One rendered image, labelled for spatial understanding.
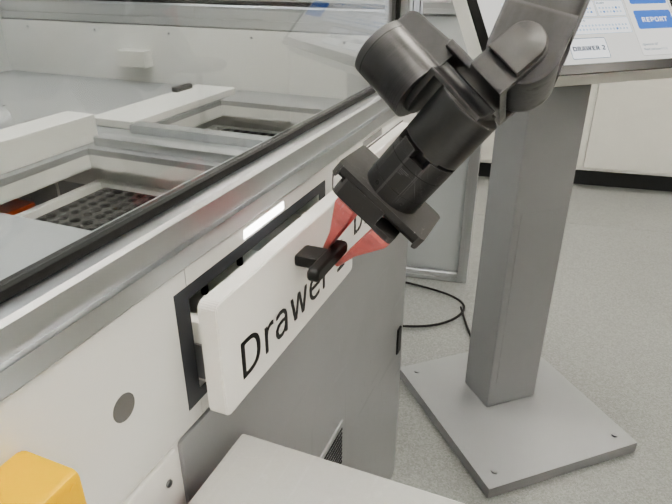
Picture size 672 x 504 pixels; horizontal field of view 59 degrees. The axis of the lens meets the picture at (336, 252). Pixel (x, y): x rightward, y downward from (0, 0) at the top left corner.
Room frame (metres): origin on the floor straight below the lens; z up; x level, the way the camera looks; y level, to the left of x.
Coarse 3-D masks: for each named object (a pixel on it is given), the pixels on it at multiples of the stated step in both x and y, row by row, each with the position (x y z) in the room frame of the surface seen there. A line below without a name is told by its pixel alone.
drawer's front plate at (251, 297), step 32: (320, 224) 0.56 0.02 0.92; (352, 224) 0.65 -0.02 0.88; (256, 256) 0.47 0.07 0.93; (288, 256) 0.49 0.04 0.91; (224, 288) 0.41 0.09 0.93; (256, 288) 0.44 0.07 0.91; (288, 288) 0.49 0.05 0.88; (320, 288) 0.56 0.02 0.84; (224, 320) 0.39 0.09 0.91; (256, 320) 0.43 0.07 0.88; (288, 320) 0.49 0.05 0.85; (224, 352) 0.39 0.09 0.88; (256, 352) 0.43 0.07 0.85; (224, 384) 0.38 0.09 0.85
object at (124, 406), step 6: (120, 396) 0.33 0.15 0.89; (126, 396) 0.33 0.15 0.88; (132, 396) 0.34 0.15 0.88; (120, 402) 0.33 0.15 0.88; (126, 402) 0.33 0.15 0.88; (132, 402) 0.34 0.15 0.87; (114, 408) 0.32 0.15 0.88; (120, 408) 0.33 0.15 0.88; (126, 408) 0.33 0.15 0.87; (132, 408) 0.34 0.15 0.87; (114, 414) 0.32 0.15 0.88; (120, 414) 0.33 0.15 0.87; (126, 414) 0.33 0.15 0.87; (120, 420) 0.33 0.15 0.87
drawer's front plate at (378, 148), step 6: (396, 126) 0.92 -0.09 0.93; (402, 126) 0.92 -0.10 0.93; (390, 132) 0.88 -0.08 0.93; (396, 132) 0.88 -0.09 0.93; (384, 138) 0.85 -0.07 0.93; (390, 138) 0.85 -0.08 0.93; (378, 144) 0.82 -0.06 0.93; (384, 144) 0.82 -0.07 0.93; (390, 144) 0.84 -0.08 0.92; (372, 150) 0.79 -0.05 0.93; (378, 150) 0.79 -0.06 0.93; (384, 150) 0.81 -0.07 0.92; (378, 156) 0.79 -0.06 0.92; (336, 180) 0.68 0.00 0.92; (360, 228) 0.73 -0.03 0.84; (366, 228) 0.75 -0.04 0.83; (360, 234) 0.73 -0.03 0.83; (354, 240) 0.71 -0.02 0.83
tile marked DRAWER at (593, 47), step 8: (576, 40) 1.25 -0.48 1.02; (584, 40) 1.25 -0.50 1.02; (592, 40) 1.26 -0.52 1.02; (600, 40) 1.26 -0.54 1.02; (576, 48) 1.23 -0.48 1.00; (584, 48) 1.24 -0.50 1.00; (592, 48) 1.24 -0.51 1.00; (600, 48) 1.25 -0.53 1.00; (608, 48) 1.26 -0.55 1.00; (576, 56) 1.22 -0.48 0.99; (584, 56) 1.23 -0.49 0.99; (592, 56) 1.23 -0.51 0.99; (600, 56) 1.24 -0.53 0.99; (608, 56) 1.24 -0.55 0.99
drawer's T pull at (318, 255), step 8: (336, 240) 0.53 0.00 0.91; (304, 248) 0.52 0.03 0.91; (312, 248) 0.52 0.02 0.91; (320, 248) 0.52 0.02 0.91; (328, 248) 0.52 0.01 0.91; (336, 248) 0.51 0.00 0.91; (344, 248) 0.53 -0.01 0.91; (296, 256) 0.50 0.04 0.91; (304, 256) 0.50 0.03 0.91; (312, 256) 0.50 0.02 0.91; (320, 256) 0.50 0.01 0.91; (328, 256) 0.50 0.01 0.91; (336, 256) 0.51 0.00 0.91; (296, 264) 0.50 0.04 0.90; (304, 264) 0.50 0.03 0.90; (312, 264) 0.49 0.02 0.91; (320, 264) 0.48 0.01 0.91; (328, 264) 0.49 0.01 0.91; (312, 272) 0.47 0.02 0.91; (320, 272) 0.47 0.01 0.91; (312, 280) 0.47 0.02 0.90; (320, 280) 0.47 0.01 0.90
